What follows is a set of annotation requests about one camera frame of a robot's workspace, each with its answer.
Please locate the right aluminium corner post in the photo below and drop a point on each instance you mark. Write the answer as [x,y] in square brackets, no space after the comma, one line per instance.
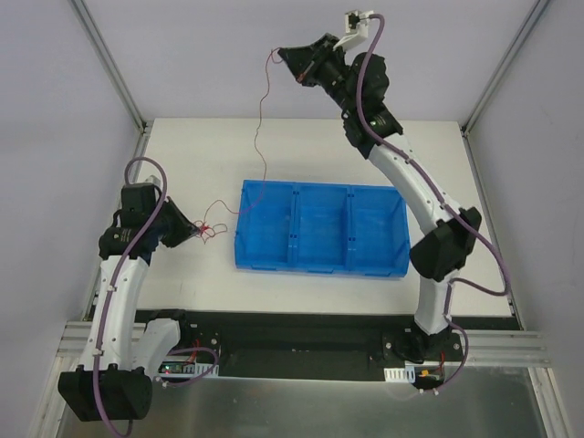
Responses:
[527,27]

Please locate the left white cable duct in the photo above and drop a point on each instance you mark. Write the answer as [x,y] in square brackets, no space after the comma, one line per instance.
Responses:
[177,370]

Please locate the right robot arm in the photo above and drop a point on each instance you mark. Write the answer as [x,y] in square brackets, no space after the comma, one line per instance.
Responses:
[448,229]

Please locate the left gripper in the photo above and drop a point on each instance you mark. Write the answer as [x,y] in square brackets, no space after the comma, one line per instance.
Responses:
[171,223]

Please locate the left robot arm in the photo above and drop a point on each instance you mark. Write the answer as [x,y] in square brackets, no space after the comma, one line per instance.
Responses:
[115,374]

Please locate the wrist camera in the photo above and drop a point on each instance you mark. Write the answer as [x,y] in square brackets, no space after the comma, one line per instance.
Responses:
[153,179]
[356,29]

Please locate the aluminium corner post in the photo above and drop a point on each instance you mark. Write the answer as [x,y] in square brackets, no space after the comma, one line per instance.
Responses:
[108,63]
[527,27]

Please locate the left aluminium corner post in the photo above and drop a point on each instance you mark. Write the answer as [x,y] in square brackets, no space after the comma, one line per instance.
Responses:
[108,63]

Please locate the blue three-compartment bin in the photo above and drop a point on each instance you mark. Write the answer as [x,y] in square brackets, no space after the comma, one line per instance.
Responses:
[322,228]

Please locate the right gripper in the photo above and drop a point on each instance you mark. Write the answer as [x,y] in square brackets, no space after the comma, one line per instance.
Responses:
[315,61]

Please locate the right white cable duct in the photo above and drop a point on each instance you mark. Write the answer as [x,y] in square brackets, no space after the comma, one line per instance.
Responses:
[406,374]

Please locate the aluminium frame rail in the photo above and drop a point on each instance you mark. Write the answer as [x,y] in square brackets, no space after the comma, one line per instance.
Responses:
[488,348]

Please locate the white cable duct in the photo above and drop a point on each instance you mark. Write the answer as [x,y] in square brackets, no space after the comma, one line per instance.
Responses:
[177,370]
[406,374]

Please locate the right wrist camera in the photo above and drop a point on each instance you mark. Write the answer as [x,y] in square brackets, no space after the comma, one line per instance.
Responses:
[356,29]

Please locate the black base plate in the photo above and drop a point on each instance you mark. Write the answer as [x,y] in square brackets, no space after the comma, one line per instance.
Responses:
[315,347]

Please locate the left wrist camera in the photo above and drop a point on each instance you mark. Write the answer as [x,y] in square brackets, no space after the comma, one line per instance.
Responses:
[153,179]

